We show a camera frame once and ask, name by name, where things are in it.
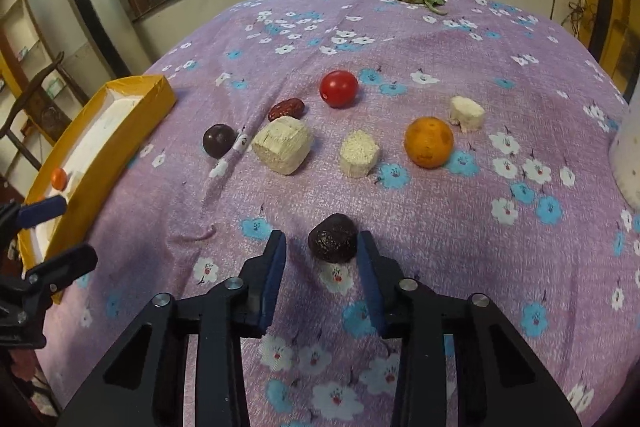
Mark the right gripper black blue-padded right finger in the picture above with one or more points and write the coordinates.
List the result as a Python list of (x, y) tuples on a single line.
[(500, 380)]

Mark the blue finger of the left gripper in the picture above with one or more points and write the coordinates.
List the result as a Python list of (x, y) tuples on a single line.
[(29, 216)]

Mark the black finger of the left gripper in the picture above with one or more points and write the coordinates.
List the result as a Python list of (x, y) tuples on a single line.
[(61, 271)]

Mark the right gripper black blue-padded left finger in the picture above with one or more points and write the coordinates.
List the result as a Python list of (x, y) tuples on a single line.
[(140, 379)]

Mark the small orange tangerine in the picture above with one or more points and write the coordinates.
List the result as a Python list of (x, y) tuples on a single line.
[(59, 179)]

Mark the dark wrinkled prune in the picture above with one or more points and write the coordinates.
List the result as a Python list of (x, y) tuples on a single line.
[(334, 240)]

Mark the dark purple plum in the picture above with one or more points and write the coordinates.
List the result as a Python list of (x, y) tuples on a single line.
[(218, 139)]

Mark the large orange tangerine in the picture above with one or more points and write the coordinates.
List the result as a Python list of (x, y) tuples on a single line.
[(429, 142)]

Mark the small white sugarcane piece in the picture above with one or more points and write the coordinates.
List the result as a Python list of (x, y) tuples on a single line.
[(465, 113)]

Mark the large beige sugarcane chunk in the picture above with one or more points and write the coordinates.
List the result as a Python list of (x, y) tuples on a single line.
[(283, 144)]

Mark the red jujube date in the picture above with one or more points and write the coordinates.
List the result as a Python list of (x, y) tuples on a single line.
[(292, 107)]

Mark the red cherry tomato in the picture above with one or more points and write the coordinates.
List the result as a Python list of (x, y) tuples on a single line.
[(339, 89)]

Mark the yellow-rimmed white foam tray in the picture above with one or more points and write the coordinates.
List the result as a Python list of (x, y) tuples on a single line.
[(94, 151)]

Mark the dark wooden chair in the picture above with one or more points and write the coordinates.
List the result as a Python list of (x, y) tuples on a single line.
[(30, 98)]

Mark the white standing air conditioner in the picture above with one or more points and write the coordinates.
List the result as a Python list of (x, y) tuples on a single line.
[(112, 37)]

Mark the purple floral tablecloth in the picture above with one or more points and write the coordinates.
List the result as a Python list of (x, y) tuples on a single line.
[(525, 210)]

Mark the white patterned paper cup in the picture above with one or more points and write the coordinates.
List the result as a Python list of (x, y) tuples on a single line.
[(624, 154)]

